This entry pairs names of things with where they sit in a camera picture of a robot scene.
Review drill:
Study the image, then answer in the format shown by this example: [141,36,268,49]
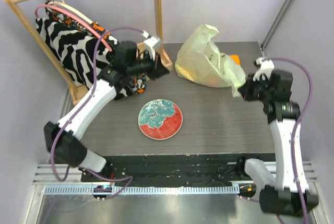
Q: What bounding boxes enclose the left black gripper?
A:
[127,49,169,80]

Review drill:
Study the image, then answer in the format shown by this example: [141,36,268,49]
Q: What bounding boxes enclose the pale yellow plastic bag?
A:
[174,24,246,98]

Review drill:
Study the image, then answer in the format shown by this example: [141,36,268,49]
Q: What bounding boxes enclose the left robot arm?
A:
[44,36,169,182]

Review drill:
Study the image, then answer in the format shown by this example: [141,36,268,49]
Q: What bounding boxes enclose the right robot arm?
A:
[235,70,319,218]

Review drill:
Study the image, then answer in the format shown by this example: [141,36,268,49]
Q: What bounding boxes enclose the fake orange fruit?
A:
[207,77,222,88]

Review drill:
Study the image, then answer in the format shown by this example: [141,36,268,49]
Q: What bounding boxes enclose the orange patterned garment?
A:
[45,8,147,98]

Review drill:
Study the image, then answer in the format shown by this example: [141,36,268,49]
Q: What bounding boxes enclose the orange folded cloth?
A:
[230,55,241,66]

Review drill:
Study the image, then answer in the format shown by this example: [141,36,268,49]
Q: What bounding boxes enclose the red and teal plate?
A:
[138,99,183,140]

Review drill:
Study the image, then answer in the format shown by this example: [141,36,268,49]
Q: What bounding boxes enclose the zebra print garment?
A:
[35,17,98,89]

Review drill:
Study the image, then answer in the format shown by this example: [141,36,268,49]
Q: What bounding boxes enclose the cream clothes hanger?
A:
[47,1,93,24]

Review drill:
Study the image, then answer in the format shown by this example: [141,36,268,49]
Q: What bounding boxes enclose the pink clothes hanger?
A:
[34,4,113,52]

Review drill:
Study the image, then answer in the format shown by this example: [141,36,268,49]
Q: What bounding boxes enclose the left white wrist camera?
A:
[141,30,162,60]

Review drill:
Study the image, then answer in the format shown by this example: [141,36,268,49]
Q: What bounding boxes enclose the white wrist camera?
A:
[141,30,162,60]
[253,57,275,81]

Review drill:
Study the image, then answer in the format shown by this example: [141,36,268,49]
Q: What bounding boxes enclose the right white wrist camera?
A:
[253,57,275,81]

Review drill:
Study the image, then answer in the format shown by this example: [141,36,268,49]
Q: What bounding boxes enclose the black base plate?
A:
[49,152,277,187]

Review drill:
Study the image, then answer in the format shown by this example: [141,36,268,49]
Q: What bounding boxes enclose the slotted cable duct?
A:
[44,184,240,196]

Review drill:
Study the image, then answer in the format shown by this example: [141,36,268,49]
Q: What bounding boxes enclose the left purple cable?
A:
[49,27,147,200]

